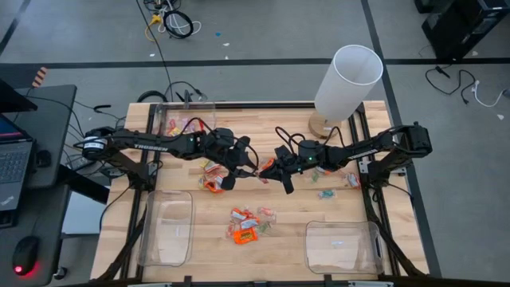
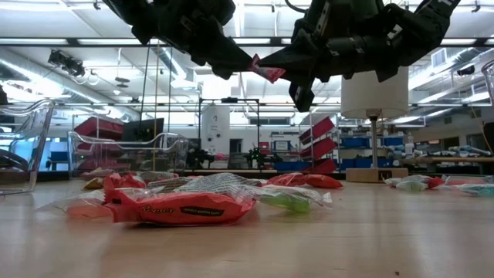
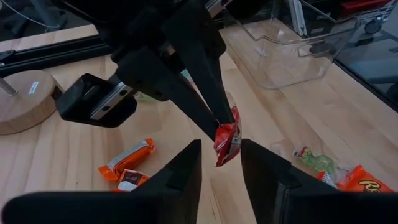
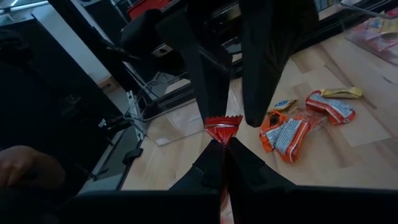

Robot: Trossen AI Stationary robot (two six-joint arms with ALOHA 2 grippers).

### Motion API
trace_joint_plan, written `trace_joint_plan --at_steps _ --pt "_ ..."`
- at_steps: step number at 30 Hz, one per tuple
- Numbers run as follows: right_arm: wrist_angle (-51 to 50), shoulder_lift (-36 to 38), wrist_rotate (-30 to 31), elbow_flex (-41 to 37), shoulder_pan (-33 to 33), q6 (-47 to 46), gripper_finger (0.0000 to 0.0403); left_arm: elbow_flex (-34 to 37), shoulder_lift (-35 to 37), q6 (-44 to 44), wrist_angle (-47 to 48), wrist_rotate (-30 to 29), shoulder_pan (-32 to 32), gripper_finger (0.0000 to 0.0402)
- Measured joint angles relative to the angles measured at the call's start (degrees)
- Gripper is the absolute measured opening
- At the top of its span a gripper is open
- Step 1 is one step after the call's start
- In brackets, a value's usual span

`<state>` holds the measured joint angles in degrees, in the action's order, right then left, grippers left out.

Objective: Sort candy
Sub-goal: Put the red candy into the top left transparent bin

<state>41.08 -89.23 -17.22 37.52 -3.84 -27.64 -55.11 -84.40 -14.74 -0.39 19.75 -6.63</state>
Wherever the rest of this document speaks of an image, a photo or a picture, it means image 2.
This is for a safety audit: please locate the orange candy pack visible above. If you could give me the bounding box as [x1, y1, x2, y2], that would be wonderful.
[266, 172, 310, 188]

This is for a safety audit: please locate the clear wrapped green candy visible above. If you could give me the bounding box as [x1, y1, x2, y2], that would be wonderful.
[257, 185, 333, 214]

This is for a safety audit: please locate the large orange Reese's pack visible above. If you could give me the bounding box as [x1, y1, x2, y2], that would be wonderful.
[103, 175, 259, 227]

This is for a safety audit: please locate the clear wrapped red candy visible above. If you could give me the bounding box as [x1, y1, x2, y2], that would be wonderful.
[37, 188, 115, 220]

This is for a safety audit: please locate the black flat screen monitor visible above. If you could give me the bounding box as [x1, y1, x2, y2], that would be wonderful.
[122, 117, 166, 143]

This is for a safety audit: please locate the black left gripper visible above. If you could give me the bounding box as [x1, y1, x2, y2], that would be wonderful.
[165, 0, 254, 80]

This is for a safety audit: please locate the white shade table lamp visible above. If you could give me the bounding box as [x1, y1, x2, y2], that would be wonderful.
[340, 65, 410, 185]

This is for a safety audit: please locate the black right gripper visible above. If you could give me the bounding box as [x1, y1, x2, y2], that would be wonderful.
[259, 0, 391, 113]

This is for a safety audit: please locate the blue storage bin shelf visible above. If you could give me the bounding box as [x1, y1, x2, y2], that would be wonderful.
[338, 135, 406, 170]

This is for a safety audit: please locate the clear plastic bin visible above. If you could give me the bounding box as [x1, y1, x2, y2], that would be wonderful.
[67, 131, 191, 181]
[480, 57, 494, 111]
[0, 97, 56, 197]

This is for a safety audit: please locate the red slanted shelf rack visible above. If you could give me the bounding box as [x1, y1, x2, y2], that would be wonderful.
[297, 115, 337, 175]

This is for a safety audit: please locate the wooden workbench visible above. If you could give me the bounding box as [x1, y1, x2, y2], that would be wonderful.
[401, 154, 494, 175]

